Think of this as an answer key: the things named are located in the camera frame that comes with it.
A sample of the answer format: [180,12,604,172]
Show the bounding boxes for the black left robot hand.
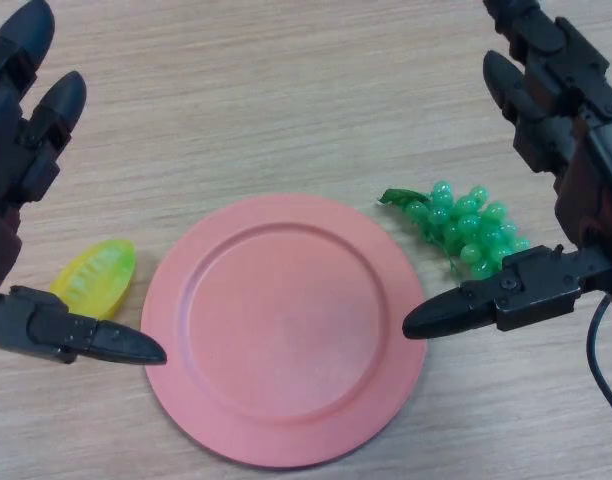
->
[0,0,168,366]

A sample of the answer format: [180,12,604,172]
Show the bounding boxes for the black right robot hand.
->
[402,0,612,341]

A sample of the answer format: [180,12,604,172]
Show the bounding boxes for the green grape bunch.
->
[375,180,532,281]

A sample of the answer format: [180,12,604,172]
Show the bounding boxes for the pink round plate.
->
[140,193,428,469]

